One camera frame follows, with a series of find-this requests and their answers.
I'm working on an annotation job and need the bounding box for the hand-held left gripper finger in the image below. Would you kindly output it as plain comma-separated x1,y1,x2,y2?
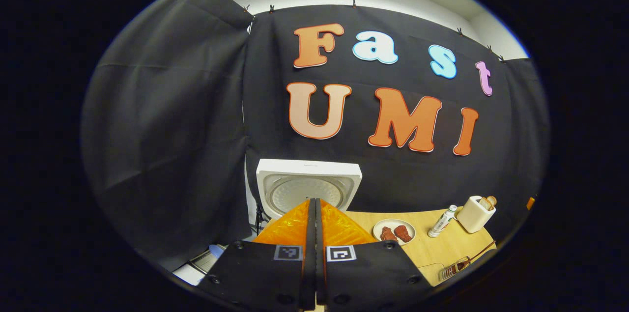
316,198,435,312
197,198,316,312

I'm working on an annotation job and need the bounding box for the brown wooden spoon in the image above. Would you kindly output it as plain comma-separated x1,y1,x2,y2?
455,241,496,273

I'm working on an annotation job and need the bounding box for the white rice cooker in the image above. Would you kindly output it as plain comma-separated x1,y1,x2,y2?
256,159,363,222

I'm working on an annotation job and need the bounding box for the metal wire chopstick holder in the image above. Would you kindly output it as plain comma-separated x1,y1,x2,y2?
438,256,470,282

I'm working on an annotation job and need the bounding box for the white toaster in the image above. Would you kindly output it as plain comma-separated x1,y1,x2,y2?
457,196,497,234

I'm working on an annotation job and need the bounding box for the black tripod stand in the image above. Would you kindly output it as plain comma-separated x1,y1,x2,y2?
254,203,269,235

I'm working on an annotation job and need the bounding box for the white oval plate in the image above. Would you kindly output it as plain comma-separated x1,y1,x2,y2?
372,218,416,246

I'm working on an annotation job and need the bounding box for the white drink bottle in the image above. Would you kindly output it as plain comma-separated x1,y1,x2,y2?
428,205,457,238

